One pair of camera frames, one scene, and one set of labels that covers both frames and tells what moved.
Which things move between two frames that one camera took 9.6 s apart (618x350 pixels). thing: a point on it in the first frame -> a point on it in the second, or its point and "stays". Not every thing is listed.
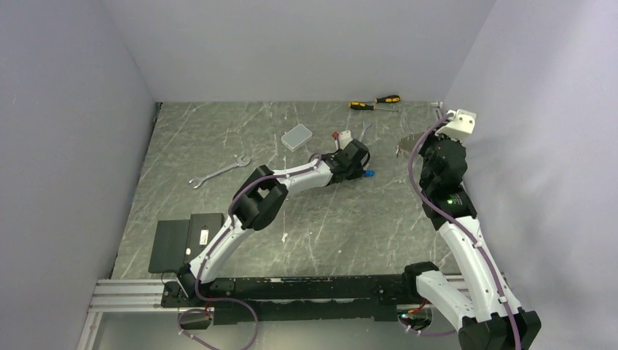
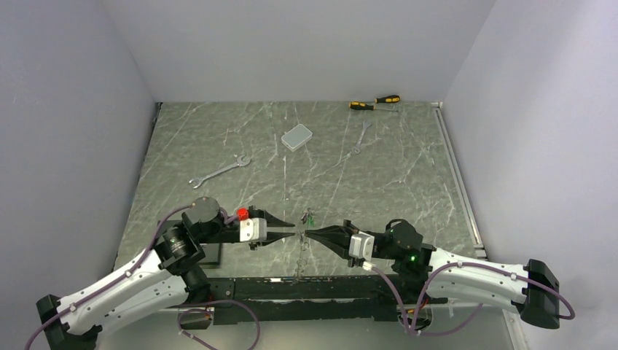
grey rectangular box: [296, 137] stays
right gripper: [431, 138] -> [336, 238]
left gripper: [358, 175] -> [272, 236]
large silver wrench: [240, 162] stays
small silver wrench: [366, 125] stays
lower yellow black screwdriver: [359, 105] stays
